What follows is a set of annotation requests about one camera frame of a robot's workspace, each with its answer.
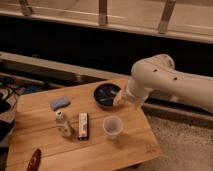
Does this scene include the small clear bottle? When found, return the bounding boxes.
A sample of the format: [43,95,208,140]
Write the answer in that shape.
[56,111,73,137]

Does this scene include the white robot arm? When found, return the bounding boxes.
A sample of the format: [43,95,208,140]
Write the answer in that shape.
[113,54,213,114]

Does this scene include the black round bowl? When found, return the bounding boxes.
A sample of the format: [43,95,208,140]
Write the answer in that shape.
[93,83,121,108]

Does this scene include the clear plastic cup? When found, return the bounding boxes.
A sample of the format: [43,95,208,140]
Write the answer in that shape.
[102,115,123,140]

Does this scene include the blue sponge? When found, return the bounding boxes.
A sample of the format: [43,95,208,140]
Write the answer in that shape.
[50,96,70,111]

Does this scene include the wooden table board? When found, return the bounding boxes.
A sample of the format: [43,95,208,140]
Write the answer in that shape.
[6,83,162,171]

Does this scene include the dark red object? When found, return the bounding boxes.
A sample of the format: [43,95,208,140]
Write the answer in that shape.
[26,149,41,171]

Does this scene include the metal railing post middle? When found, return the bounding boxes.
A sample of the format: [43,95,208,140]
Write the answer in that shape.
[98,0,108,26]

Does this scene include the metal railing post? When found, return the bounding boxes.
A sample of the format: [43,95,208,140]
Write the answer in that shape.
[18,0,33,16]
[98,0,108,26]
[158,0,176,34]

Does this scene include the dark cables and clutter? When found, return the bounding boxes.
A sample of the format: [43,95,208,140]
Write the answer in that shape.
[0,76,41,171]

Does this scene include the metal railing post right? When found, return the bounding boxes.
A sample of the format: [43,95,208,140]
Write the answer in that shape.
[158,0,176,34]

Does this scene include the metal railing post left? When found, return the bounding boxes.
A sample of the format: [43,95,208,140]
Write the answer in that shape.
[18,0,33,16]

